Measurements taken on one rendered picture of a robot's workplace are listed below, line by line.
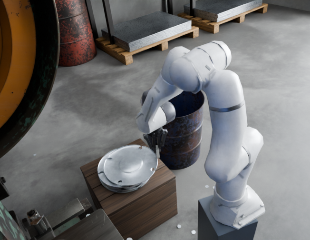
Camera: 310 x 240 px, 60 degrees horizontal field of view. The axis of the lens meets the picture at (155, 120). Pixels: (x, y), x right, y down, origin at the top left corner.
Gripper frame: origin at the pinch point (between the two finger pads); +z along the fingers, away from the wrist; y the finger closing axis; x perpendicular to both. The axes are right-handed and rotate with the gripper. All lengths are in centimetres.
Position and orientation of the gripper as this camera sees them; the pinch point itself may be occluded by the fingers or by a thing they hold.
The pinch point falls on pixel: (157, 151)
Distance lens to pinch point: 146.4
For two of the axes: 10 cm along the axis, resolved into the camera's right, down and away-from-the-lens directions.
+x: -2.5, -5.9, 7.7
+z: 0.8, 7.8, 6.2
